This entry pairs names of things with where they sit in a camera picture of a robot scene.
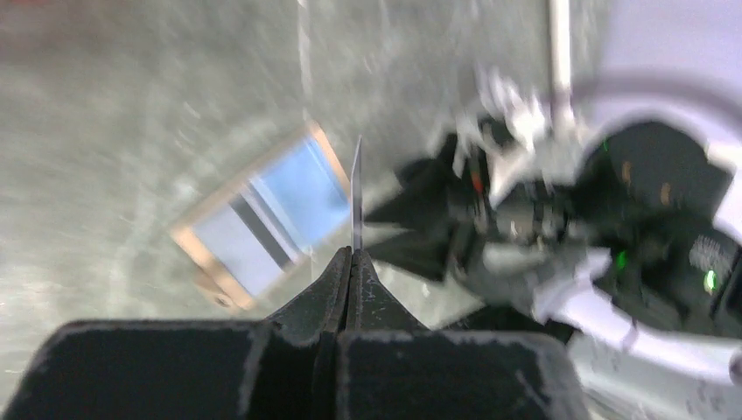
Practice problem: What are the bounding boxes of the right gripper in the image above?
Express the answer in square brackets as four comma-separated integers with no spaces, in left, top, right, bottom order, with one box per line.
[365,115,580,302]

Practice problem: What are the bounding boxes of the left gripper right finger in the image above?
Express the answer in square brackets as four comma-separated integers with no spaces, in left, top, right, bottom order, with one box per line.
[332,248,592,420]

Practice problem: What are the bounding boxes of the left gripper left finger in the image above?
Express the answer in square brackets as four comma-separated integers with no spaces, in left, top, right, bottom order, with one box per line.
[3,247,352,419]

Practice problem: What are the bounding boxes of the white credit card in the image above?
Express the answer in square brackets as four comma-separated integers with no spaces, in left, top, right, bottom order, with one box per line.
[192,189,307,296]
[350,136,364,250]

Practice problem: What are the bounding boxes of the tan leather card holder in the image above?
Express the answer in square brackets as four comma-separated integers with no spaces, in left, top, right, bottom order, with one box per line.
[171,122,351,312]

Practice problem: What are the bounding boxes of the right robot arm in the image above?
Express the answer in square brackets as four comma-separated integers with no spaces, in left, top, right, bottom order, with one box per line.
[352,99,741,385]

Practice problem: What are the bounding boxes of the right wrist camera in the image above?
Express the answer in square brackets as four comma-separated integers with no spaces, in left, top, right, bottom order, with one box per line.
[455,64,574,201]

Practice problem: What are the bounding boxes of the white PVC pipe frame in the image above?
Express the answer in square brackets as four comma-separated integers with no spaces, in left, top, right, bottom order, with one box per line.
[547,0,574,128]

